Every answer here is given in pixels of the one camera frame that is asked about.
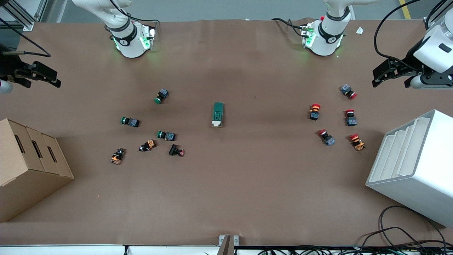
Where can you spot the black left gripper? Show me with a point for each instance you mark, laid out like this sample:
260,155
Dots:
405,66

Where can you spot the white table frame rail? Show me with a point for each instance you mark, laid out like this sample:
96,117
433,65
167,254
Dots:
70,250

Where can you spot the white stepped plastic rack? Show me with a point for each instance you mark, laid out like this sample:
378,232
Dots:
421,177

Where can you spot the grey metal bracket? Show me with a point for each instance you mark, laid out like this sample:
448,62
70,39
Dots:
227,244

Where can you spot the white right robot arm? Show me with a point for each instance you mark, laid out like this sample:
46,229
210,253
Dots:
129,42

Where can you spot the red mushroom button black block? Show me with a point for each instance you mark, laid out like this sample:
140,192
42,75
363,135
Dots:
314,112

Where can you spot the black square button red block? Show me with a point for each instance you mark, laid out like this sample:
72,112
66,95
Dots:
174,150

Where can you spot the red mushroom button orange block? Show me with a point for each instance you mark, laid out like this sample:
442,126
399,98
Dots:
357,142

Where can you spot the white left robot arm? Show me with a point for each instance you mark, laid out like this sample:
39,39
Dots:
327,37

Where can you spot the white paper scrap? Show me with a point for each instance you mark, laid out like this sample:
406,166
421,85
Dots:
360,30

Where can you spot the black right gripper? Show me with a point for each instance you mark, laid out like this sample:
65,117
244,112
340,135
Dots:
9,66

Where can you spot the black push button orange block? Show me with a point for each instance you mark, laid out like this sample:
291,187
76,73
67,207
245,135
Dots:
117,157
148,145

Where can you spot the brown paper table cover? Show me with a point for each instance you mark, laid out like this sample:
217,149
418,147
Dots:
247,184

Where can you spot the brown cardboard box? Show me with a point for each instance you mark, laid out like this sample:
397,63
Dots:
24,177

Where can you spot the green terminal block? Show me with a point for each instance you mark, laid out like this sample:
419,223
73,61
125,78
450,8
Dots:
218,112

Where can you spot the red mushroom button blue block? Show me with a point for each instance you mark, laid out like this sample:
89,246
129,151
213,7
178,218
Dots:
350,119
348,90
327,138

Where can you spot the green push button blue block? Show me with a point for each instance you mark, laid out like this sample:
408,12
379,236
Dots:
131,122
167,135
162,95

